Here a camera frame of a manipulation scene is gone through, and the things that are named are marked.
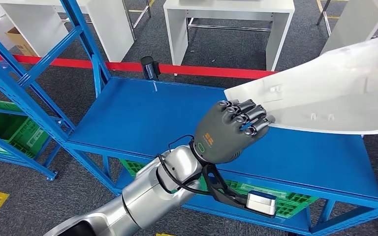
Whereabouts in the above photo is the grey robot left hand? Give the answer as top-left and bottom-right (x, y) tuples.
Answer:
(193, 99), (276, 165)

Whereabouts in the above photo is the white plastic body panel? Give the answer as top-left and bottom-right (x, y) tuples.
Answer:
(224, 32), (378, 136)

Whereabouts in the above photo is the blue metal shelf rack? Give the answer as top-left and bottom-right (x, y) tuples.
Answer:
(0, 0), (378, 236)
(0, 61), (59, 182)

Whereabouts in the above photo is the red barrier belt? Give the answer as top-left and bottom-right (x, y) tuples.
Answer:
(0, 52), (144, 73)
(158, 63), (278, 80)

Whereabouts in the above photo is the cardboard box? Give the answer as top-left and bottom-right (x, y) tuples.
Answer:
(5, 27), (39, 58)

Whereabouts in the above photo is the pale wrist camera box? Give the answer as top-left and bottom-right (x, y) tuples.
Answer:
(246, 190), (277, 217)

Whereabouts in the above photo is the black stanchion post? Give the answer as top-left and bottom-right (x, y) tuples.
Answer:
(140, 56), (161, 81)

